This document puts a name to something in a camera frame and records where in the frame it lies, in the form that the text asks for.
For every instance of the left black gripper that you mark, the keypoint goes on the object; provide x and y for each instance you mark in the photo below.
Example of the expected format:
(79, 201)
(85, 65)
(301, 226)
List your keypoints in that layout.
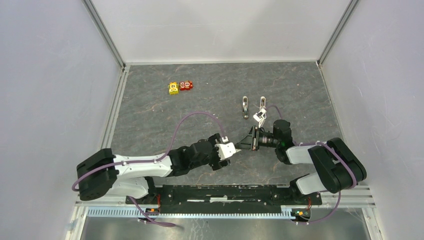
(216, 164)

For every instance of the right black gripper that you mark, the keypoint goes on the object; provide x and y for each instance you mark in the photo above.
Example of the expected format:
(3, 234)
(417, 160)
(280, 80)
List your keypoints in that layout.
(251, 141)

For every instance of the brown white stapler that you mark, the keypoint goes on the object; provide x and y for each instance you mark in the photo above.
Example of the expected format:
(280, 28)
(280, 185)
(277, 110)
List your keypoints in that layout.
(245, 107)

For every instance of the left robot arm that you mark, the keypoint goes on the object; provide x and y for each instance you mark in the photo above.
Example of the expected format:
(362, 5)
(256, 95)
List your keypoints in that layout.
(106, 173)

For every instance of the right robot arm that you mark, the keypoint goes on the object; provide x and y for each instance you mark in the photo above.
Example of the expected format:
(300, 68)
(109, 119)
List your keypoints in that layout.
(336, 166)

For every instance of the red toy block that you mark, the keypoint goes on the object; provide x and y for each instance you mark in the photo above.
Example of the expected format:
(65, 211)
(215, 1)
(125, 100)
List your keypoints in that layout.
(185, 85)

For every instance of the yellow toy block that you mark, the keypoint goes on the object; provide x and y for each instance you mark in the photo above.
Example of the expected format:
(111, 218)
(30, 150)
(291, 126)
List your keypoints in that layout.
(173, 88)

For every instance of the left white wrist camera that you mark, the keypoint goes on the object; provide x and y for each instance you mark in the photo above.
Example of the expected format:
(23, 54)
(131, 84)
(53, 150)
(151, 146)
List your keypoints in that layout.
(225, 148)

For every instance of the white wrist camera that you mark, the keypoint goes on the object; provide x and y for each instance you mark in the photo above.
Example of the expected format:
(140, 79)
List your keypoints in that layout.
(225, 148)
(260, 117)

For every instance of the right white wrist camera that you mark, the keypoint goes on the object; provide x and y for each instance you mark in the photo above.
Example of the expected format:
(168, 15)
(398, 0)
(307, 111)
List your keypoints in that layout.
(260, 117)

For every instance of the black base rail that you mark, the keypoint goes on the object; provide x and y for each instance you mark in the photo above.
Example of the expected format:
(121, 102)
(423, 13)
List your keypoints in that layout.
(226, 199)

